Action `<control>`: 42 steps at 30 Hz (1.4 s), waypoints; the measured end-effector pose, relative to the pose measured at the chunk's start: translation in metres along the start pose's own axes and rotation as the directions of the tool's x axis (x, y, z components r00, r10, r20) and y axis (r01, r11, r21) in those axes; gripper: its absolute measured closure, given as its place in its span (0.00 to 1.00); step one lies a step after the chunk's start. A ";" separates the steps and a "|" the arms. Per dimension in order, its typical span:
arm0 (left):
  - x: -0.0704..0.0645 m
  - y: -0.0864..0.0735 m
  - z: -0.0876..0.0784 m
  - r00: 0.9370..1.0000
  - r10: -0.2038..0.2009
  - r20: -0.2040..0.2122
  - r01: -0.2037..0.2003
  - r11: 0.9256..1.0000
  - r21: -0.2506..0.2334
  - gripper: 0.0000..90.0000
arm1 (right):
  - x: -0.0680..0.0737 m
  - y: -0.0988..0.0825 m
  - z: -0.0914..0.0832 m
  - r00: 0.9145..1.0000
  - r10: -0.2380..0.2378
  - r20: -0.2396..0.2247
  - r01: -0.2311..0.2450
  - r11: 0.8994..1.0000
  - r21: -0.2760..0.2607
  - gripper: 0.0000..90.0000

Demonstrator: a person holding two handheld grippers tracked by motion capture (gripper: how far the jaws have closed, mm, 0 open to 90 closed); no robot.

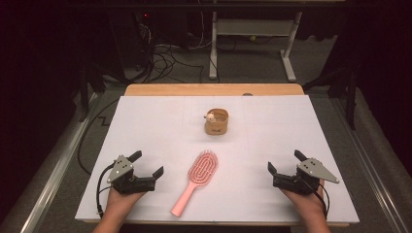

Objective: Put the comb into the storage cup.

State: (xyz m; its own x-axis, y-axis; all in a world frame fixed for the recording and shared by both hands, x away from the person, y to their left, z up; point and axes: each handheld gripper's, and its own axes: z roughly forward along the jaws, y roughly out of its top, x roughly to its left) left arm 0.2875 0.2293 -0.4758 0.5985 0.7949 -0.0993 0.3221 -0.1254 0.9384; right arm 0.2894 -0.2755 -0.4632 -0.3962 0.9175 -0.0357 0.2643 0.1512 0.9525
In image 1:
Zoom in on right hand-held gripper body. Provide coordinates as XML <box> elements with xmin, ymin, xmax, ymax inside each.
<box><xmin>272</xmin><ymin>157</ymin><xmax>340</xmax><ymax>196</ymax></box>

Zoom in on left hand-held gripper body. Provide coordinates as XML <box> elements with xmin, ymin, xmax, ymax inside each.
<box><xmin>106</xmin><ymin>154</ymin><xmax>156</xmax><ymax>195</ymax></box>

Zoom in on pink hairbrush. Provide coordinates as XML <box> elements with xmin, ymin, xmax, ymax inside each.
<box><xmin>170</xmin><ymin>149</ymin><xmax>220</xmax><ymax>218</ymax></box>

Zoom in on wooden cup with small figure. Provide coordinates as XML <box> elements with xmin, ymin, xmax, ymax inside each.
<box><xmin>203</xmin><ymin>108</ymin><xmax>230</xmax><ymax>136</ymax></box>

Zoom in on person's left hand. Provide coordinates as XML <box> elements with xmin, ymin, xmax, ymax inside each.
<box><xmin>104</xmin><ymin>187</ymin><xmax>147</xmax><ymax>218</ymax></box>

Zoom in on person's right hand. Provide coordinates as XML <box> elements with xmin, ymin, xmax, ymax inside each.
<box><xmin>280</xmin><ymin>180</ymin><xmax>326</xmax><ymax>221</ymax></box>

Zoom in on white board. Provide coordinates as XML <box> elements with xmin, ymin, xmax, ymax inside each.
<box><xmin>74</xmin><ymin>94</ymin><xmax>361</xmax><ymax>224</ymax></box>

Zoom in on black stand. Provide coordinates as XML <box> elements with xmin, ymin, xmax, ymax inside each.
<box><xmin>302</xmin><ymin>60</ymin><xmax>361</xmax><ymax>131</ymax></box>
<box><xmin>77</xmin><ymin>60</ymin><xmax>128</xmax><ymax>123</ymax></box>

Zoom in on wooden table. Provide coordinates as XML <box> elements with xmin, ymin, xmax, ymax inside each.
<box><xmin>82</xmin><ymin>83</ymin><xmax>351</xmax><ymax>228</ymax></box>

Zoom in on black computer tower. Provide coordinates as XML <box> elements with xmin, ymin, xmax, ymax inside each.
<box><xmin>107</xmin><ymin>9</ymin><xmax>154</xmax><ymax>73</ymax></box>

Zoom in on left hand-held gripper cable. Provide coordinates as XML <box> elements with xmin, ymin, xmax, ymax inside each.
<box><xmin>95</xmin><ymin>162</ymin><xmax>117</xmax><ymax>218</ymax></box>

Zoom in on hand-held gripper cable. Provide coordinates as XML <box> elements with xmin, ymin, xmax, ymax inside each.
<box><xmin>95</xmin><ymin>162</ymin><xmax>117</xmax><ymax>218</ymax></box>
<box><xmin>314</xmin><ymin>183</ymin><xmax>331</xmax><ymax>218</ymax></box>

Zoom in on right hand-held gripper cable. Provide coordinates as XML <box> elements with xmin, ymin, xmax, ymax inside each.
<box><xmin>314</xmin><ymin>183</ymin><xmax>331</xmax><ymax>218</ymax></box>

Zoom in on black floor cable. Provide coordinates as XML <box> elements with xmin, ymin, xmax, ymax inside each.
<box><xmin>76</xmin><ymin>97</ymin><xmax>121</xmax><ymax>176</ymax></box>

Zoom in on metal rail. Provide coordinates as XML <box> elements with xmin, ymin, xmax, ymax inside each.
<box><xmin>329</xmin><ymin>96</ymin><xmax>412</xmax><ymax>233</ymax></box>
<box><xmin>18</xmin><ymin>92</ymin><xmax>102</xmax><ymax>233</ymax></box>

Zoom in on bundle of black floor cables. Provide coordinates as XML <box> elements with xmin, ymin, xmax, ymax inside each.
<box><xmin>134</xmin><ymin>30</ymin><xmax>206</xmax><ymax>85</ymax></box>

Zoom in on white desk frame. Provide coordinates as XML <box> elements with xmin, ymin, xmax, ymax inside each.
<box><xmin>208</xmin><ymin>10</ymin><xmax>304</xmax><ymax>83</ymax></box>

